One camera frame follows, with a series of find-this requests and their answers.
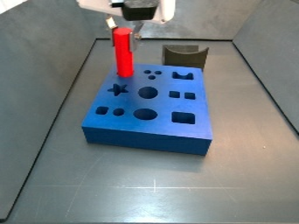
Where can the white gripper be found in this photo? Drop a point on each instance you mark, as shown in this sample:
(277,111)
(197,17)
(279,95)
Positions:
(157,11)

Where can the red hexagon bar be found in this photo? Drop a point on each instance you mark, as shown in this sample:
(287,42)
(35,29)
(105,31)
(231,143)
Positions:
(125,56)

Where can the blue foam shape board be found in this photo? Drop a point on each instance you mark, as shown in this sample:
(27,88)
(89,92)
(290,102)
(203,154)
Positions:
(155,110)

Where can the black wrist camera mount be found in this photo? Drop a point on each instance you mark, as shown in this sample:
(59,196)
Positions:
(137,9)

